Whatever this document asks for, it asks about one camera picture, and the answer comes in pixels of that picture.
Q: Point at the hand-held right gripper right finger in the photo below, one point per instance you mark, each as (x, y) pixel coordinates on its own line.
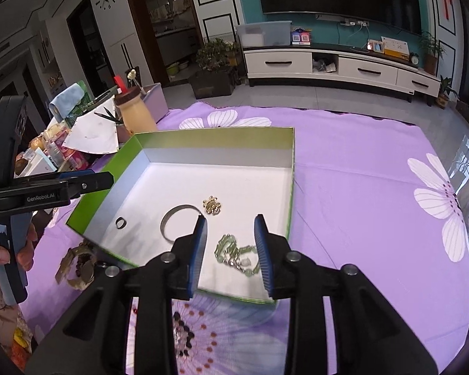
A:
(262, 250)

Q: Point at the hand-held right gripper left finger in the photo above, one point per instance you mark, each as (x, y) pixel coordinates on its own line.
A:
(198, 250)

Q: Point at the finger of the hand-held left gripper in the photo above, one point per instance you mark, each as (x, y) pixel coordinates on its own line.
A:
(76, 175)
(97, 181)

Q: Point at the gold flower brooch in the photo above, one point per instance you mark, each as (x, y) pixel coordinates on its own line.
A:
(212, 206)

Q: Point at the silver bangle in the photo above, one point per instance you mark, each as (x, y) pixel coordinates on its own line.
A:
(179, 206)

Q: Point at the green cardboard box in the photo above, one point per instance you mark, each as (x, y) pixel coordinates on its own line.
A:
(219, 172)

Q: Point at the person's left hand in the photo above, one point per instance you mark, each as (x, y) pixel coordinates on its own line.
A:
(26, 248)

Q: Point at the pile of snack packets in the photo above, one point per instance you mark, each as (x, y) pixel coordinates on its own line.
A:
(47, 148)

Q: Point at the white paper sheet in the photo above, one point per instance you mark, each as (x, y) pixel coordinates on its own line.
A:
(92, 132)

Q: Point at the dark pencil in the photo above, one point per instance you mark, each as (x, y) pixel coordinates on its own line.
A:
(105, 115)
(111, 113)

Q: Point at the green patterned box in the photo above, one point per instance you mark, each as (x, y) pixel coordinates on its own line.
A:
(80, 107)

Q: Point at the blue towel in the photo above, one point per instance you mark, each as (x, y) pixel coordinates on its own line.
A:
(66, 99)

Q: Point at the beige bottle with brown cap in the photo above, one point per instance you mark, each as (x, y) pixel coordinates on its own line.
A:
(135, 115)

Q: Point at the lavender box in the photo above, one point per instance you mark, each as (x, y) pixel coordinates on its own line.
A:
(156, 101)

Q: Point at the red plastic tag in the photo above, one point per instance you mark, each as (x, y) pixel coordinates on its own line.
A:
(121, 84)

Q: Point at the purple floral tablecloth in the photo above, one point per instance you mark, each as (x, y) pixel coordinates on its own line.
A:
(355, 203)

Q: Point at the green basin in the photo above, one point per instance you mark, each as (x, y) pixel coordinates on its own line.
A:
(176, 71)

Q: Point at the potted plant in dark planter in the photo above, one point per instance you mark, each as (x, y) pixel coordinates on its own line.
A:
(213, 82)

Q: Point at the white television cabinet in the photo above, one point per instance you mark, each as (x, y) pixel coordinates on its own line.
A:
(277, 64)

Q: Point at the grey crumpled bag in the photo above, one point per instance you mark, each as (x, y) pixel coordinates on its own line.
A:
(324, 65)

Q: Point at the colourful small stand sign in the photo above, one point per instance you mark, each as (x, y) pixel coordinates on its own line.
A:
(301, 37)

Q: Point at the clear storage bin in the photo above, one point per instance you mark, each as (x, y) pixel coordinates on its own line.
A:
(264, 33)

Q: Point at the small leafy potted plant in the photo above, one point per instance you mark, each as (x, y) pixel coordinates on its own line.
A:
(443, 97)

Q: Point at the desk calendar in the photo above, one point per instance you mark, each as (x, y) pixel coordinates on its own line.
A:
(394, 47)

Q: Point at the small alarm clock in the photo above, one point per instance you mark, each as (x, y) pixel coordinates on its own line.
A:
(414, 59)

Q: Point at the white power strip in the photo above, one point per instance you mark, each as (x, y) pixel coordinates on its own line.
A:
(353, 22)

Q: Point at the potted plant in brown pot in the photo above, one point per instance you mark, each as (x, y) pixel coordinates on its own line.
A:
(430, 60)

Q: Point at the small photo frame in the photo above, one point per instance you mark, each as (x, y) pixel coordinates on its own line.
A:
(376, 47)

